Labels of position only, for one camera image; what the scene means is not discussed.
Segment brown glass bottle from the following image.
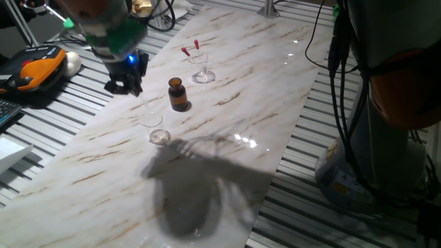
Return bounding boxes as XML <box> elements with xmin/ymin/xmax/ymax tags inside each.
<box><xmin>167</xmin><ymin>77</ymin><xmax>189</xmax><ymax>112</ymax></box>

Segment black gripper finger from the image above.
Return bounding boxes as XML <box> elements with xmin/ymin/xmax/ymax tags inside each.
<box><xmin>129</xmin><ymin>79</ymin><xmax>144</xmax><ymax>97</ymax></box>
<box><xmin>104</xmin><ymin>81</ymin><xmax>130</xmax><ymax>94</ymax></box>

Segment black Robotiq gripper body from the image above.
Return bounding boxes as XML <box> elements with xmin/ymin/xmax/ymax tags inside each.
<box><xmin>105</xmin><ymin>50</ymin><xmax>150</xmax><ymax>83</ymax></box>

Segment orange black teach pendant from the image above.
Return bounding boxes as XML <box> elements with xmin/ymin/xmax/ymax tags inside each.
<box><xmin>0</xmin><ymin>44</ymin><xmax>67</xmax><ymax>94</ymax></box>

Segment thin grey diagonal rod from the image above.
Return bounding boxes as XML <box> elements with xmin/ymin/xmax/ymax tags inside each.
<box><xmin>3</xmin><ymin>0</ymin><xmax>39</xmax><ymax>48</ymax></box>

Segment white rounded mouse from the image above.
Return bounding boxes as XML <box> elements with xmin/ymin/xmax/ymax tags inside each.
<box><xmin>63</xmin><ymin>51</ymin><xmax>83</xmax><ymax>78</ymax></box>

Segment white paper sheet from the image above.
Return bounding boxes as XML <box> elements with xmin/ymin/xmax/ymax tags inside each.
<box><xmin>0</xmin><ymin>136</ymin><xmax>34</xmax><ymax>175</ymax></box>

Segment short clear glass beaker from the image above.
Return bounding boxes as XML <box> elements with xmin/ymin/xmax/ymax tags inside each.
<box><xmin>140</xmin><ymin>112</ymin><xmax>171</xmax><ymax>145</ymax></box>

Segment short aluminium post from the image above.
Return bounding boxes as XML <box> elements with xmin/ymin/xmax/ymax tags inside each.
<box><xmin>257</xmin><ymin>0</ymin><xmax>280</xmax><ymax>18</ymax></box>

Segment tall clear glass beaker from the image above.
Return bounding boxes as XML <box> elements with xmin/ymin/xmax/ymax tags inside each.
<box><xmin>187</xmin><ymin>50</ymin><xmax>216</xmax><ymax>85</ymax></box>

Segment dark sleeved person forearm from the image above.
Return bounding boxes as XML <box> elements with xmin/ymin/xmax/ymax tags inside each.
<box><xmin>0</xmin><ymin>5</ymin><xmax>35</xmax><ymax>30</ymax></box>

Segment white marble pattern mat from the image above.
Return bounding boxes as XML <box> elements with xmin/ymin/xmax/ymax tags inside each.
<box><xmin>0</xmin><ymin>5</ymin><xmax>336</xmax><ymax>248</ymax></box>

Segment black computer keyboard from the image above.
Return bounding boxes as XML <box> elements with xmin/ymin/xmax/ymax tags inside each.
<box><xmin>0</xmin><ymin>99</ymin><xmax>23</xmax><ymax>128</ymax></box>

